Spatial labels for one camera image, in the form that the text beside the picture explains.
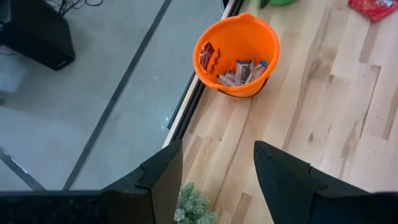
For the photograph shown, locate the black computer tower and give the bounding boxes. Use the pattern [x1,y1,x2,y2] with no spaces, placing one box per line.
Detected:
[0,0,76,72]

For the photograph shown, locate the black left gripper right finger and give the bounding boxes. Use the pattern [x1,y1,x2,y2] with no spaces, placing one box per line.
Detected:
[253,140,398,224]

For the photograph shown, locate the potted artificial green plant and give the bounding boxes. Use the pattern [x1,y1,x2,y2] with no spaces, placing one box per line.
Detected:
[173,182,219,224]

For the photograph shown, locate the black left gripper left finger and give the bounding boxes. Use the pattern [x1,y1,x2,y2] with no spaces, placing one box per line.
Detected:
[0,139,184,224]

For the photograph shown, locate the orange plastic bucket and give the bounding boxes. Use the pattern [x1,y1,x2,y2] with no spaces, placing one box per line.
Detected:
[192,12,280,99]

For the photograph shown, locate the tangled black floor cables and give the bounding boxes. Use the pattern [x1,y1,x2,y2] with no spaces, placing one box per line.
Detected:
[45,0,104,17]

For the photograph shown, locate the green plastic bucket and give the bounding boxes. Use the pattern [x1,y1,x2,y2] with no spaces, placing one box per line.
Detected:
[268,0,299,6]

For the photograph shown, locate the black aluminium table frame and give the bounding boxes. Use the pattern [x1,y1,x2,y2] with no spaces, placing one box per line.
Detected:
[162,0,245,147]

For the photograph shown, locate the red skittles candy pack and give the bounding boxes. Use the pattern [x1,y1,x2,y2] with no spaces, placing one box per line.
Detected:
[347,0,398,23]

